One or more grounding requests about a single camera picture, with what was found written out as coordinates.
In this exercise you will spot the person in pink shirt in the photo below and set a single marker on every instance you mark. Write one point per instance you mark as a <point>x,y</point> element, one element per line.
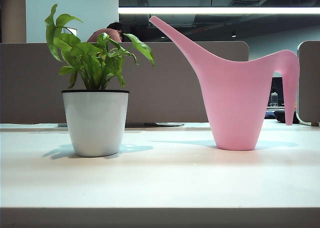
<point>105,35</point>

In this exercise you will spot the black ceiling spotlight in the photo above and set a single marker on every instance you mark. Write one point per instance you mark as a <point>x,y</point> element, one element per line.
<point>233,34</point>

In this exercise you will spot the dark blue bag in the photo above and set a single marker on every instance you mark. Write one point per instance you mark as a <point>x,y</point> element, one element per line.
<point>278,115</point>

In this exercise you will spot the white ceiling light strip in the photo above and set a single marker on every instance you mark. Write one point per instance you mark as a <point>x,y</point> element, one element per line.
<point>212,10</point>

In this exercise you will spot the pink plastic watering can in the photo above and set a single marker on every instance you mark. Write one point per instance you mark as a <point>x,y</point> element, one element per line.
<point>237,100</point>

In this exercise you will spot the white plant pot black rim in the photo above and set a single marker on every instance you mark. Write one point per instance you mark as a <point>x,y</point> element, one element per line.
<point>95,123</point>

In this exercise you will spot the clear bottle with dark cap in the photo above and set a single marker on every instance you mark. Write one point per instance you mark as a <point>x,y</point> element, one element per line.
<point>274,99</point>

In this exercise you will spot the green leafy plant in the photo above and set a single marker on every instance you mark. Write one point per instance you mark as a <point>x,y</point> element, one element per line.
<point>92,60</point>

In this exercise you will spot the dark grey partition panel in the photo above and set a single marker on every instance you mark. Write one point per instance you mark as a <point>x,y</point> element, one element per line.
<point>170,88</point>

